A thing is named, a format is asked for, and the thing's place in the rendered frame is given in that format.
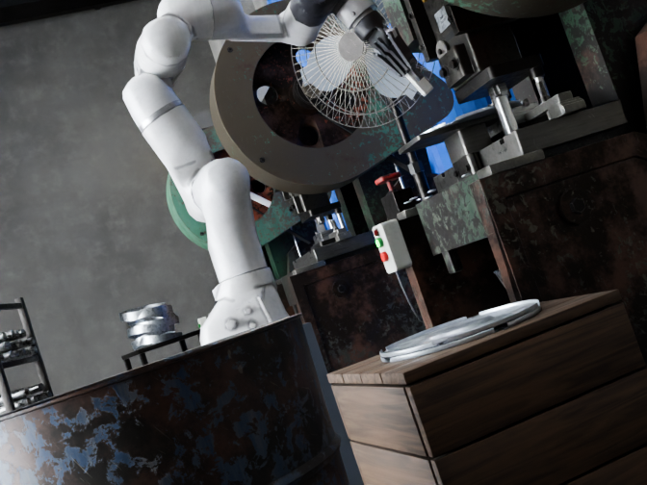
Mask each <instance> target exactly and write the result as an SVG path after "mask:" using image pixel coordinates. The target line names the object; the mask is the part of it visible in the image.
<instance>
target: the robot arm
mask: <svg viewBox="0 0 647 485"><path fill-rule="evenodd" d="M376 9H377V4H376V3H375V2H374V1H373V0H291V1H290V3H289V5H288V7H287V9H286V10H285V11H284V12H283V13H281V14H280V15H248V14H245V13H244V11H243V7H242V4H241V2H240V1H239V0H162V1H161V3H160V5H159V8H158V11H157V17H158V18H156V19H154V20H153V21H151V22H149V23H148V24H147V25H146V26H145V27H144V28H143V30H142V35H141V37H140V38H139V40H138V42H137V46H136V51H135V60H134V69H135V77H133V78H132V79H131V80H130V81H129V82H128V84H127V85H126V87H125V89H124V90H123V92H122V95H123V100H124V102H125V104H126V106H127V108H128V110H129V112H130V114H131V116H132V117H133V119H134V121H135V122H136V124H137V126H138V127H139V129H140V130H141V132H142V135H143V136H144V138H145V139H146V140H147V142H148V143H149V144H150V146H151V147H152V149H153V150H154V151H155V153H156V154H157V155H158V157H159V158H160V159H161V161H162V162H163V164H164V165H165V166H166V168H167V169H168V172H169V174H170V176H171V178H172V180H173V182H174V184H175V186H176V187H177V189H178V190H179V192H180V194H181V196H182V198H183V200H184V202H185V205H186V208H187V211H188V213H189V215H190V216H192V217H193V218H194V219H195V220H197V221H201V222H206V227H207V236H208V249H209V252H210V256H211V259H212V262H213V265H214V268H215V271H216V274H217V277H218V279H219V282H220V283H219V284H218V285H217V286H216V287H215V288H214V289H213V295H214V298H215V300H216V301H217V302H218V303H217V304H216V306H215V307H214V309H213V310H212V312H211V314H210V315H209V317H208V318H207V320H205V322H204V323H203V325H202V327H201V328H200V343H201V345H206V344H209V343H211V342H214V341H217V340H220V339H223V338H226V337H229V336H232V335H235V334H238V333H241V332H244V331H247V330H249V329H252V328H255V327H258V326H261V325H264V324H267V323H270V322H273V321H276V320H279V319H284V318H287V317H289V315H288V313H287V312H286V310H285V308H284V306H283V303H282V301H281V299H280V297H279V294H278V292H277V286H276V283H275V280H274V277H273V275H272V271H271V269H270V268H268V265H267V262H266V259H265V256H264V252H263V249H262V246H261V244H260V241H259V237H258V234H257V231H256V226H255V220H254V214H253V209H252V203H251V198H250V181H249V174H248V171H247V169H246V167H245V166H244V165H243V164H241V163H240V162H239V161H237V160H234V159H232V158H229V157H228V158H222V159H215V157H214V155H213V153H212V150H211V148H210V146H209V144H208V141H207V139H206V135H205V133H204V132H203V131H202V129H201V128H200V127H199V125H198V124H197V122H196V121H195V120H194V118H193V116H192V115H191V114H190V112H189V111H188V110H187V108H186V107H185V105H184V104H182V102H181V101H180V100H179V98H178V97H177V95H176V94H175V93H174V91H173V89H172V87H173V85H174V84H175V82H176V80H177V78H178V76H179V74H180V73H181V72H182V70H183V69H184V68H185V63H186V60H187V56H188V53H189V50H190V47H191V41H199V40H220V39H229V40H231V41H267V42H284V43H288V44H292V45H295V46H306V45H308V44H309V43H311V42H313V41H314V40H316V38H317V36H318V33H319V31H320V30H321V28H322V26H323V25H324V22H325V21H326V19H327V17H328V15H329V14H332V13H334V15H335V16H336V17H338V18H339V19H340V20H341V22H342V23H343V24H344V25H345V26H346V27H347V28H348V29H349V30H350V29H352V28H354V32H355V33H356V34H357V36H358V37H359V38H360V39H361V40H362V41H366V40H367V41H368V42H369V43H370V45H371V46H372V47H373V48H374V51H375V52H374V53H373V54H372V56H373V57H374V58H375V59H377V60H379V61H381V62H382V63H383V64H384V65H385V66H387V67H388V68H389V69H390V70H391V71H392V72H394V73H395V74H396V75H397V76H398V77H399V78H401V77H406V78H407V79H408V80H409V81H410V82H411V83H412V85H413V86H414V87H415V88H416V89H417V90H418V91H419V92H420V93H421V95H422V96H426V95H427V94H428V93H429V92H430V91H432V90H433V86H432V85H431V84H430V83H429V81H428V80H427V79H426V78H425V77H424V76H423V74H422V73H421V72H420V71H419V70H418V69H417V68H416V65H415V63H416V62H417V60H416V58H415V57H414V55H413V54H412V52H411V51H410V49H409V48H408V46H407V45H406V43H405V42H404V40H403V39H402V37H401V35H400V33H399V30H398V28H397V27H394V28H393V29H389V28H388V27H387V26H385V25H384V22H385V19H384V18H383V17H382V16H381V14H380V13H379V12H378V11H376Z"/></svg>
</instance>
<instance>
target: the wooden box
mask: <svg viewBox="0 0 647 485"><path fill-rule="evenodd" d="M621 299H622V297H621V294H620V292H619V290H612V291H606V292H600V293H595V294H584V295H578V296H572V297H566V298H561V299H555V300H549V301H543V302H539V303H540V304H539V305H540V307H541V311H540V312H539V313H537V314H536V315H534V316H533V317H531V318H529V319H526V320H524V321H522V322H520V323H517V324H515V325H513V326H510V327H508V328H506V329H504V330H502V329H499V330H500V331H499V332H496V333H493V334H491V335H488V336H485V337H482V338H479V339H477V340H474V341H471V342H469V343H466V344H463V345H457V346H454V347H451V348H448V349H444V350H441V351H437V352H434V353H430V354H428V355H424V356H420V357H416V358H411V359H407V360H402V361H397V362H382V361H381V359H380V354H379V355H377V356H374V357H372V358H369V359H366V360H364V361H361V362H358V363H356V364H353V365H350V366H348V367H345V368H342V369H340V370H336V371H334V372H331V373H329V374H327V375H326V376H327V379H328V382H329V383H335V384H333V385H331V388H332V391H333V394H334V396H335V399H336V402H337V405H338V408H339V411H340V414H341V417H342V420H343V423H344V426H345V429H346V431H347V434H348V437H349V439H351V441H349V442H350V445H351V448H352V451H353V454H354V457H355V459H356V462H357V465H358V468H359V470H360V473H361V476H362V479H363V482H364V485H647V369H646V368H645V369H640V368H641V367H643V366H645V362H644V359H643V356H642V354H641V351H640V348H639V345H638V343H637V340H636V337H635V334H634V331H633V328H632V326H631V323H630V320H629V317H628V315H627V312H626V309H625V306H624V304H623V302H621V303H614V302H616V301H619V300H621ZM611 303H612V304H611Z"/></svg>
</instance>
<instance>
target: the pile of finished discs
mask: <svg viewBox="0 0 647 485"><path fill-rule="evenodd" d="M539 304H540V303H539V300H538V299H530V300H524V301H519V302H514V303H510V304H506V305H503V306H499V307H496V308H492V309H489V310H485V311H482V312H479V316H476V317H474V318H473V319H472V318H469V319H467V317H463V318H460V319H455V320H452V321H449V322H446V323H443V324H440V325H438V326H435V327H432V328H429V329H427V330H425V331H422V332H419V333H417V334H414V335H412V336H409V337H407V338H404V339H402V340H400V341H397V342H395V343H393V344H391V345H388V346H386V347H385V348H386V350H385V351H384V352H383V351H382V349H381V350H380V352H379V354H380V359H381V361H382V362H397V361H402V360H407V359H411V358H416V357H420V356H424V355H428V354H430V353H434V352H437V351H441V350H444V349H448V348H451V347H454V346H457V345H463V344H466V343H469V342H471V341H474V340H477V339H479V338H482V337H485V336H488V335H491V334H493V333H496V332H499V331H500V330H499V329H502V330H504V329H506V328H508V327H510V326H513V325H515V324H517V323H520V322H522V321H524V320H526V319H529V318H531V317H533V316H534V315H536V314H537V313H539V312H540V311H541V307H540V305H539ZM495 330H496V331H495Z"/></svg>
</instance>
